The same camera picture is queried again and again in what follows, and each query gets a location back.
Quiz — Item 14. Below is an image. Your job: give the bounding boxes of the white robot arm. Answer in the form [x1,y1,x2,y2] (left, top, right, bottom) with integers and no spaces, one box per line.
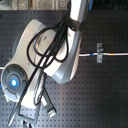
[1,0,89,128]

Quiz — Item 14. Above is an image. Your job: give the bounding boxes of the metal cable clip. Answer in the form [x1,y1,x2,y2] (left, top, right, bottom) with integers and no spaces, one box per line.
[97,43,103,63]

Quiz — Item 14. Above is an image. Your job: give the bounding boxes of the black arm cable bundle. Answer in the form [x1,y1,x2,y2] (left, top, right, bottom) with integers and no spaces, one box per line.
[8,13,72,126]

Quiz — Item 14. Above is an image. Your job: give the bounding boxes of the white cable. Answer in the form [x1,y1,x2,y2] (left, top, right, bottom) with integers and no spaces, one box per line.
[78,51,128,57]

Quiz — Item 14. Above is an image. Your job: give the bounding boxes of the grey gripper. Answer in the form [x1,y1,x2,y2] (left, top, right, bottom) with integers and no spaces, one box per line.
[17,105,40,128]

